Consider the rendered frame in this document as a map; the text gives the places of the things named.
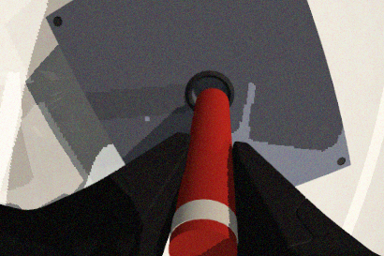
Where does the red peg with white band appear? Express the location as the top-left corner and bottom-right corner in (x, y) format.
(169, 88), (238, 256)

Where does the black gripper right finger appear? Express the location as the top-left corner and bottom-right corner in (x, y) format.
(232, 141), (380, 256)

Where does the dark grey sloped panel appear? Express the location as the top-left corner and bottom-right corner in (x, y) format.
(46, 0), (351, 187)

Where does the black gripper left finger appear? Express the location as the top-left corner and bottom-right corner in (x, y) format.
(0, 133), (191, 256)

